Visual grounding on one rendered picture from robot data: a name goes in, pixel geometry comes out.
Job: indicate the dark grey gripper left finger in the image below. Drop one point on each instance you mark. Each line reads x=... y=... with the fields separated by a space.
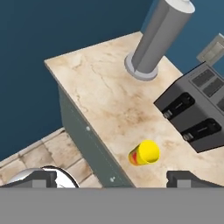
x=39 y=178

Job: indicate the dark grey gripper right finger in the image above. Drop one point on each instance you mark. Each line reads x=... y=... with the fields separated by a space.
x=183 y=178

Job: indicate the yellow cup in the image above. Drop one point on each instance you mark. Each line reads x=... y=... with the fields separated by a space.
x=145 y=152

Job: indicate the white and black round stool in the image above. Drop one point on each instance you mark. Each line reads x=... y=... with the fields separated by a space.
x=62 y=178

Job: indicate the grey cupboard door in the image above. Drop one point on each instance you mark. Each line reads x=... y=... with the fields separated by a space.
x=87 y=140

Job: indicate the dark grey toaster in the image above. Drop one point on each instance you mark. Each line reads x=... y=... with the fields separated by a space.
x=194 y=107

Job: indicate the grey paper towel holder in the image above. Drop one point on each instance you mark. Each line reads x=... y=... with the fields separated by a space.
x=157 y=39

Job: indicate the grey wall socket plate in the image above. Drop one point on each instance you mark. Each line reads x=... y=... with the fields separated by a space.
x=211 y=51

